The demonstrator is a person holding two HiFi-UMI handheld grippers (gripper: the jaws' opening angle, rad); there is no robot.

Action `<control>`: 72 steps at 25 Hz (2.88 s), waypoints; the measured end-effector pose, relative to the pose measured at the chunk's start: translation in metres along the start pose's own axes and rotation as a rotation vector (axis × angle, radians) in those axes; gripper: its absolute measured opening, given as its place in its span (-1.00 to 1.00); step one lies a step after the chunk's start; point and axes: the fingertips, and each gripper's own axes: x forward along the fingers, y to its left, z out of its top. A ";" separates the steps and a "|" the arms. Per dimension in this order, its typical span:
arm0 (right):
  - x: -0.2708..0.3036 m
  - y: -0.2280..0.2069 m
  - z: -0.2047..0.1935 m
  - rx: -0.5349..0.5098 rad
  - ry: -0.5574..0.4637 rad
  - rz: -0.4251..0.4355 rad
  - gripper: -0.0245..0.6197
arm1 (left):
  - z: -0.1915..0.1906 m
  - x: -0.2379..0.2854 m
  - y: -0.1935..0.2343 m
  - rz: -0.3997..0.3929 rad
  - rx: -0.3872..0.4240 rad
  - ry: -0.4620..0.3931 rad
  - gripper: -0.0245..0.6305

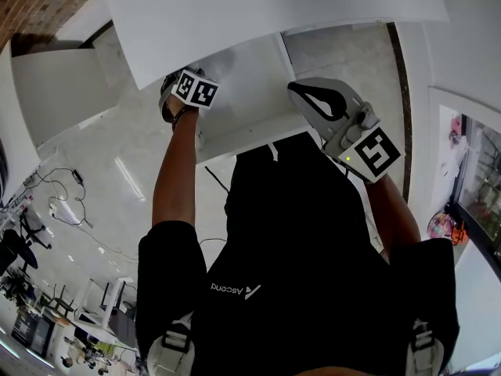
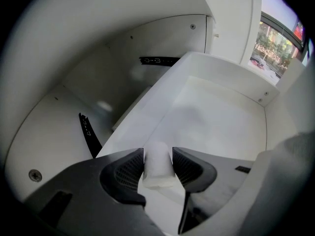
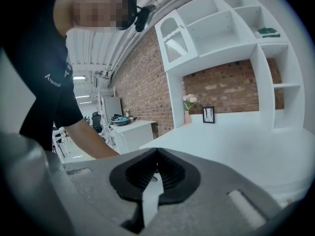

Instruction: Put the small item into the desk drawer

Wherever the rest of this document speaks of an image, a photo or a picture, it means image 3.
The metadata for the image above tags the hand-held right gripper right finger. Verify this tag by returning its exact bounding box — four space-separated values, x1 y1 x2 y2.
144 147 284 236

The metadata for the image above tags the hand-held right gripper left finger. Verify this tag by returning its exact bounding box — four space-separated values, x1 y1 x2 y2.
48 147 158 236

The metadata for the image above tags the person's left forearm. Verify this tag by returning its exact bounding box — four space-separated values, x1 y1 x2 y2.
63 119 121 160

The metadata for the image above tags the white desk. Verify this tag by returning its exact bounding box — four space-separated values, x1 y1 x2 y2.
139 112 314 206

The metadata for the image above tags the white side table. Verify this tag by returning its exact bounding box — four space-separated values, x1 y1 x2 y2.
109 119 157 155

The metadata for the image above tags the black office chair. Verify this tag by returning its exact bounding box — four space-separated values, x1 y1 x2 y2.
91 111 103 134

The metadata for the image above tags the dark round bowl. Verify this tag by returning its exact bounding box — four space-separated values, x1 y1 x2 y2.
109 115 131 127

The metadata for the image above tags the white board panel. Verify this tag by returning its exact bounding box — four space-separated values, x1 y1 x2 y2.
101 96 123 123

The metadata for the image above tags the white flower bouquet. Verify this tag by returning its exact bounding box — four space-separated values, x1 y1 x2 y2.
182 93 198 112

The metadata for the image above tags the person's black shirt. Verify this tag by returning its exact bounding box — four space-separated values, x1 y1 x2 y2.
0 0 85 152

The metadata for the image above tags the white shelf hutch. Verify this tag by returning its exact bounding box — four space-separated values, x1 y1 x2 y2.
154 0 306 130

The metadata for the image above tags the white arched cabinet door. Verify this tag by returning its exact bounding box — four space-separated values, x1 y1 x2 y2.
159 8 198 64

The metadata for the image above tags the green object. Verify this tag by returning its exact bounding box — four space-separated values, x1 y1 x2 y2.
256 27 282 39

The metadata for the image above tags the person's head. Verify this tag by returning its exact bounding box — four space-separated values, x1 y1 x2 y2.
52 0 138 38

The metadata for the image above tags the black picture frame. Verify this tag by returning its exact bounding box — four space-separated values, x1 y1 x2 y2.
202 106 216 124

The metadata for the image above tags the black head-mounted camera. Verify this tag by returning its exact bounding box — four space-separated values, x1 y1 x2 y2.
134 4 158 33

